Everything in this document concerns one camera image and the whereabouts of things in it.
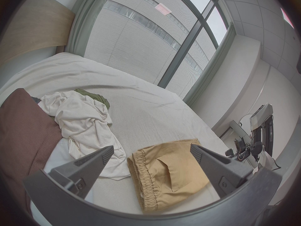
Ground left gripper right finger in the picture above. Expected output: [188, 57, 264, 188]
[190, 143, 254, 199]

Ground grey-green curtain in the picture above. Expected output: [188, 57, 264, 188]
[64, 0, 121, 57]
[183, 25, 237, 108]

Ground cream garment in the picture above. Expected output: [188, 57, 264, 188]
[38, 91, 131, 181]

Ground olive green garment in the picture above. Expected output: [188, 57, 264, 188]
[49, 88, 110, 122]

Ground pale grey garment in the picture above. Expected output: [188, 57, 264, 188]
[43, 137, 100, 203]

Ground bed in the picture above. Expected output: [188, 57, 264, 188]
[0, 0, 232, 214]

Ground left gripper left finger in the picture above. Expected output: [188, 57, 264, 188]
[50, 145, 115, 200]

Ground brown garment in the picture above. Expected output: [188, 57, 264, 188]
[0, 88, 63, 217]

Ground tan shorts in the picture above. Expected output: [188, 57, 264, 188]
[127, 138, 211, 212]

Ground window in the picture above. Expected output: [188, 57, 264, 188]
[83, 0, 230, 103]

